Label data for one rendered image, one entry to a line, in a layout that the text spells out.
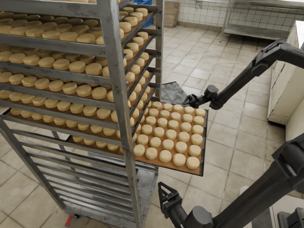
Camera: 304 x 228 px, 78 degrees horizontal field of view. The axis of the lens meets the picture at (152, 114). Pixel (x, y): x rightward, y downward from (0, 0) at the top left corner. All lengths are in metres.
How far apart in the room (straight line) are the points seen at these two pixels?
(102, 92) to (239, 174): 1.64
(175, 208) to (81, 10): 0.64
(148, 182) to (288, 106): 1.66
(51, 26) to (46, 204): 1.53
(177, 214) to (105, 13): 0.61
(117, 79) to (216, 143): 1.81
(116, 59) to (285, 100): 2.12
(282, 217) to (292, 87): 1.25
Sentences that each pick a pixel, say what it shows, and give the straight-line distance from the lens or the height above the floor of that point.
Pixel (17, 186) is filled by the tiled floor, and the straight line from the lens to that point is 2.18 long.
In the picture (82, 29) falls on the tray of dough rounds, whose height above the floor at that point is 1.42.
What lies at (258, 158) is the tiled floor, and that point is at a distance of 2.23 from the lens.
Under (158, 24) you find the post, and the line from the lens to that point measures 0.89.
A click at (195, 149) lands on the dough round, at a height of 0.97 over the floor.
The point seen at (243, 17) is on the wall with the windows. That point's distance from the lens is 5.25.
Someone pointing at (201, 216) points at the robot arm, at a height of 1.01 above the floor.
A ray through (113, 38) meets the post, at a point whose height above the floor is 1.46.
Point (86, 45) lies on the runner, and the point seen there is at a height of 1.42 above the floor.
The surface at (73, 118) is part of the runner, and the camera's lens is 0.74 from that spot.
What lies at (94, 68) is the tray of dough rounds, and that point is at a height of 1.33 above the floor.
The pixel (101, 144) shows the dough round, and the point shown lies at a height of 0.97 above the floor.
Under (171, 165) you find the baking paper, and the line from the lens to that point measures 0.79.
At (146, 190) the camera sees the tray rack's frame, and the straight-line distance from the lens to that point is 1.63.
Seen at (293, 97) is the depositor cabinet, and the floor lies 0.45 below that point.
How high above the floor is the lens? 1.61
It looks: 42 degrees down
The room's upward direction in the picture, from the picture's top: straight up
